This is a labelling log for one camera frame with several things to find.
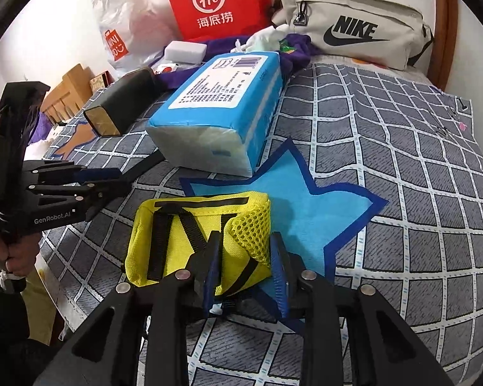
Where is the white Miniso plastic bag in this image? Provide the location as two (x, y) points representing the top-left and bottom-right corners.
(91, 0), (175, 77)

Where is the strawberry print tissue pack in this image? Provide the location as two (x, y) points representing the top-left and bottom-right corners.
(151, 60), (179, 74)

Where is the wooden headboard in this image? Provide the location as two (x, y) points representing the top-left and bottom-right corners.
(41, 64), (92, 124)

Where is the green tissue packet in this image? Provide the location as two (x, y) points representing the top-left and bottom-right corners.
(279, 39), (296, 54)

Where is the blue tissue pack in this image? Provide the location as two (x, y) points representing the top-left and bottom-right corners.
(146, 51), (282, 178)

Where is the left hand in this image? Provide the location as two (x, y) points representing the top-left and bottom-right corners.
(0, 234), (42, 277)

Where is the yellow mesh pouch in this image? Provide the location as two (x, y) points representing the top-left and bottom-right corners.
(125, 191), (271, 297)

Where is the grey checked bed sheet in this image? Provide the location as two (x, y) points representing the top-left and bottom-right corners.
(36, 63), (483, 385)

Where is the purple plush toy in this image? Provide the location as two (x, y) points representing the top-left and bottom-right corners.
(28, 113), (53, 145)

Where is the purple towel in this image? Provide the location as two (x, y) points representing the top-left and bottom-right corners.
(154, 33), (321, 91)

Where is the white tissue pack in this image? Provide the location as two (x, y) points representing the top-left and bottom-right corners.
(164, 40), (207, 65)

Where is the white glove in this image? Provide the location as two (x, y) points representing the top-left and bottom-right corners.
(230, 24), (289, 53)

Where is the red paper shopping bag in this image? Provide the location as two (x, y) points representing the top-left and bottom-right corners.
(169, 0), (271, 42)

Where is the dark green box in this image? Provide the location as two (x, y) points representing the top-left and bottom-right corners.
(83, 68), (159, 137)

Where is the beige Nike bag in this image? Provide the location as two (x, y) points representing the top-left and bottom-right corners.
(272, 0), (434, 71)

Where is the wooden door frame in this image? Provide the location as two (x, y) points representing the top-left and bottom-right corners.
(427, 0), (459, 91)

